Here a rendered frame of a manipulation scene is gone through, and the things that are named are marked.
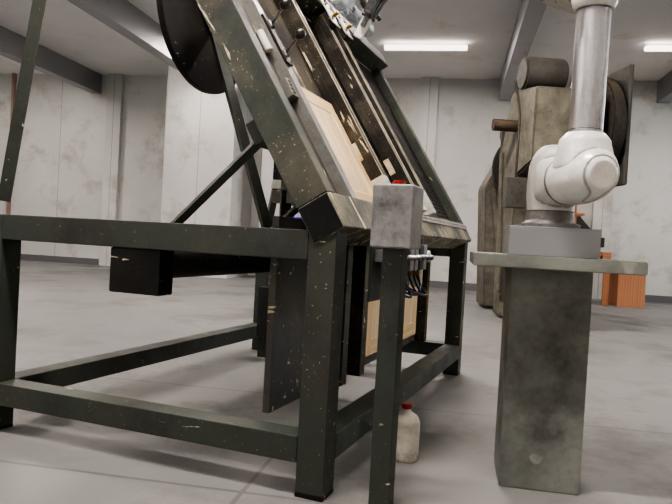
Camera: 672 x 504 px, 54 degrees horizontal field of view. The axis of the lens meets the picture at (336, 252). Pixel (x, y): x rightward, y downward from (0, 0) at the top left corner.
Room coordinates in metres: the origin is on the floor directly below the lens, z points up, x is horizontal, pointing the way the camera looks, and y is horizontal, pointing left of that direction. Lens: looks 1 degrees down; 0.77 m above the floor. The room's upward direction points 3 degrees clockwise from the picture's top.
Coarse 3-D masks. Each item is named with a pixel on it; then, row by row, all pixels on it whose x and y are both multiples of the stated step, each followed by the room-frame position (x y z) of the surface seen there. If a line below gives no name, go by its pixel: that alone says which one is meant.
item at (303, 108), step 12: (252, 0) 2.28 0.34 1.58; (252, 12) 2.28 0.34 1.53; (264, 24) 2.26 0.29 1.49; (276, 48) 2.24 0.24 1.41; (276, 60) 2.24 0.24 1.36; (288, 72) 2.22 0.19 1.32; (300, 96) 2.21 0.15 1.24; (300, 108) 2.21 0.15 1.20; (312, 120) 2.19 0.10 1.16; (312, 132) 2.19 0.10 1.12; (324, 144) 2.17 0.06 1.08; (324, 156) 2.17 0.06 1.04; (336, 168) 2.16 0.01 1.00; (336, 180) 2.15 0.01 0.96; (348, 192) 2.14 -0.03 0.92
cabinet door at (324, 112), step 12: (312, 96) 2.42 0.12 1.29; (312, 108) 2.35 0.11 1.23; (324, 108) 2.49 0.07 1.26; (324, 120) 2.41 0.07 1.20; (336, 120) 2.56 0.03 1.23; (324, 132) 2.33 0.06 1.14; (336, 132) 2.48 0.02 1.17; (336, 144) 2.39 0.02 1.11; (348, 144) 2.54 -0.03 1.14; (336, 156) 2.31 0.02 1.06; (348, 156) 2.46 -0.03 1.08; (348, 168) 2.37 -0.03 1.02; (360, 168) 2.51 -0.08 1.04; (348, 180) 2.29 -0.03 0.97; (360, 180) 2.44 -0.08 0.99; (360, 192) 2.34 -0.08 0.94; (372, 192) 2.49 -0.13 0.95
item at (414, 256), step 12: (372, 252) 2.11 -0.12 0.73; (408, 252) 2.14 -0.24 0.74; (420, 252) 2.29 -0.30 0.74; (372, 264) 2.12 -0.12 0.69; (408, 264) 2.14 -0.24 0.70; (420, 264) 2.30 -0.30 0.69; (372, 276) 2.12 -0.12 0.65; (408, 276) 2.25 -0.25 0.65; (420, 276) 2.50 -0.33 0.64; (372, 288) 2.13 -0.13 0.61; (408, 288) 2.16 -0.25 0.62; (420, 288) 2.33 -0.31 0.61; (372, 300) 2.14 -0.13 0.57
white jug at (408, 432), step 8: (408, 408) 2.29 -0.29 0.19; (400, 416) 2.28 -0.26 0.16; (408, 416) 2.28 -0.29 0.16; (416, 416) 2.29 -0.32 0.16; (400, 424) 2.27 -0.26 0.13; (408, 424) 2.26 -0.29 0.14; (416, 424) 2.27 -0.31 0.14; (400, 432) 2.26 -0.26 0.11; (408, 432) 2.26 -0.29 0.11; (416, 432) 2.27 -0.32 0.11; (400, 440) 2.26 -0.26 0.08; (408, 440) 2.26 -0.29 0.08; (416, 440) 2.27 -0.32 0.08; (400, 448) 2.26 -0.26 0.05; (408, 448) 2.26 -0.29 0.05; (416, 448) 2.28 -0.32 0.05; (400, 456) 2.26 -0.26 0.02; (408, 456) 2.26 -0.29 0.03; (416, 456) 2.28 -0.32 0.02
